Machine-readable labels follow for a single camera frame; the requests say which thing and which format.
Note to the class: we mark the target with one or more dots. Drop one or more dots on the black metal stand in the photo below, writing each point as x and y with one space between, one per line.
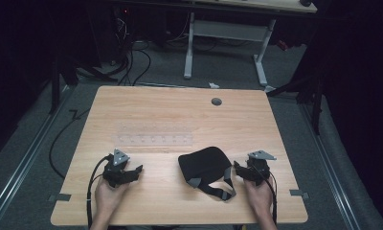
55 86
310 96

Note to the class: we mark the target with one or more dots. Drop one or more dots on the grey tape piece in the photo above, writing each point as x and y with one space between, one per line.
298 193
59 197

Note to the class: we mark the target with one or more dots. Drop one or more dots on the person's left hand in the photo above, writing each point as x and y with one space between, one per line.
108 198

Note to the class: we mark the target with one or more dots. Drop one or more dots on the person's right hand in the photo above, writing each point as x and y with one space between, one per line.
259 198

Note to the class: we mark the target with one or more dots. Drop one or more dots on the white-framed desk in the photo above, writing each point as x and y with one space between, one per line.
231 30

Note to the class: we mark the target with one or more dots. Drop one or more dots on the metal floor rail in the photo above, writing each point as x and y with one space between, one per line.
330 172
23 159

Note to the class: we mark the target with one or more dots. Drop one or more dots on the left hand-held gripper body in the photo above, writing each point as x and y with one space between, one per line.
115 166

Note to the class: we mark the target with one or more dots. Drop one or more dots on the white paper scrap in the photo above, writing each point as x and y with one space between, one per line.
214 85

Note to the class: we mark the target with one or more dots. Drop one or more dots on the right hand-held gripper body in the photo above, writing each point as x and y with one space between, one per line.
259 167

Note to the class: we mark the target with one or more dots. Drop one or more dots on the clear plastic strip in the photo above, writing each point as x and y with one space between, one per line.
154 137

